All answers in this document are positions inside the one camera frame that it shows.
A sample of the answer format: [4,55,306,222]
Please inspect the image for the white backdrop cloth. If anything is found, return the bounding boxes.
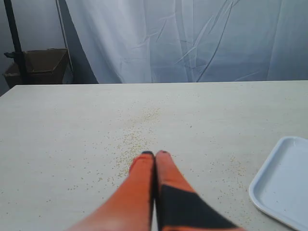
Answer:
[11,0,308,83]

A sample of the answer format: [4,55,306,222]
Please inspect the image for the black stand pole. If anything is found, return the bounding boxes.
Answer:
[3,0,30,84]

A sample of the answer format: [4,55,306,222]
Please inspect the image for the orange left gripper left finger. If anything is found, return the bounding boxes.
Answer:
[69,151,154,231]

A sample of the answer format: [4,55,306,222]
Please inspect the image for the white plastic tray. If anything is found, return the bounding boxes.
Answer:
[248,136,308,231]

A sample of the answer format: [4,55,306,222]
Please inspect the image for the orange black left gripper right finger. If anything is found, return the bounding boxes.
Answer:
[155,151,243,231]

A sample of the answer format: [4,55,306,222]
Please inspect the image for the brown cardboard box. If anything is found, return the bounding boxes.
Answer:
[3,49,69,88]

